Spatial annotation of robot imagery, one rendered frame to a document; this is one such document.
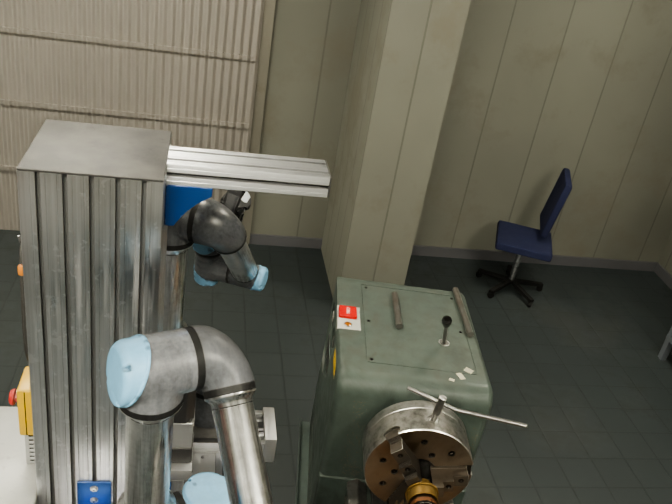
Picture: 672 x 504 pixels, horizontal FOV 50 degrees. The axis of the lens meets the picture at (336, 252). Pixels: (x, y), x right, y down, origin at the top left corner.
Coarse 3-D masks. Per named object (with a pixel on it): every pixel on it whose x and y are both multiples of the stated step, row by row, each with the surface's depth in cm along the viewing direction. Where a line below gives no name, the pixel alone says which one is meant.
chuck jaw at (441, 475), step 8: (432, 464) 207; (432, 472) 204; (440, 472) 204; (448, 472) 204; (456, 472) 204; (464, 472) 204; (432, 480) 202; (440, 480) 202; (448, 480) 202; (456, 480) 204; (464, 480) 204; (440, 488) 200; (448, 488) 203; (440, 496) 201
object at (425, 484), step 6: (426, 480) 201; (414, 486) 198; (420, 486) 197; (426, 486) 197; (432, 486) 198; (408, 492) 198; (414, 492) 196; (420, 492) 195; (426, 492) 195; (432, 492) 196; (438, 492) 199; (408, 498) 197; (414, 498) 196; (420, 498) 194; (426, 498) 194; (432, 498) 195
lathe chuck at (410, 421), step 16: (400, 416) 206; (416, 416) 205; (448, 416) 208; (368, 432) 211; (384, 432) 204; (400, 432) 201; (416, 432) 200; (432, 432) 200; (448, 432) 202; (464, 432) 210; (368, 448) 206; (384, 448) 203; (416, 448) 203; (432, 448) 203; (448, 448) 203; (464, 448) 203; (368, 464) 206; (384, 464) 206; (448, 464) 206; (464, 464) 206; (368, 480) 209; (384, 480) 209; (400, 480) 209; (384, 496) 212; (448, 496) 212
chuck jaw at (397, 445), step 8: (392, 432) 203; (392, 440) 202; (400, 440) 201; (392, 448) 200; (400, 448) 198; (408, 448) 202; (400, 456) 200; (408, 456) 199; (400, 464) 200; (408, 464) 198; (416, 464) 202; (408, 472) 199; (416, 472) 199; (408, 480) 198; (416, 480) 198
